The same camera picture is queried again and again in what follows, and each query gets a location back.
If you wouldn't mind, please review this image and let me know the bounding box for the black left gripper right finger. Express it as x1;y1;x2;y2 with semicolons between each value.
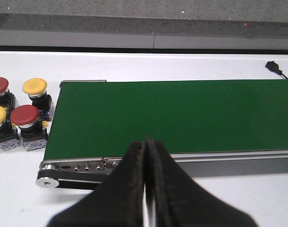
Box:
145;137;257;227

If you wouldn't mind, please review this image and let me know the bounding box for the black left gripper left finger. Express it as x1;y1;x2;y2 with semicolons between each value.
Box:
48;141;144;227

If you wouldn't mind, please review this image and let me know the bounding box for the red mushroom push button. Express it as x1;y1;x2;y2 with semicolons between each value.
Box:
0;77;17;110
10;105;48;151

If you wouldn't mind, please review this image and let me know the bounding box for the yellow mushroom push button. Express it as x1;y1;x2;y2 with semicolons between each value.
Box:
22;78;55;122
0;106;20;152

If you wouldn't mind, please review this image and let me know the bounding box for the green conveyor belt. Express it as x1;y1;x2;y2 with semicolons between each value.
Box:
44;79;288;160

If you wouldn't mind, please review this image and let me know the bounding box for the grey stone slab shelf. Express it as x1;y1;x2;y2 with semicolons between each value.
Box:
0;0;288;50

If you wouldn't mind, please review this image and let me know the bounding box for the aluminium conveyor side rail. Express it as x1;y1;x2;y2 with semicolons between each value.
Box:
35;149;288;190

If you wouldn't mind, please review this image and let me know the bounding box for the black connector with cable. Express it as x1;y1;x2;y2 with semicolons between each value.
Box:
265;61;288;79

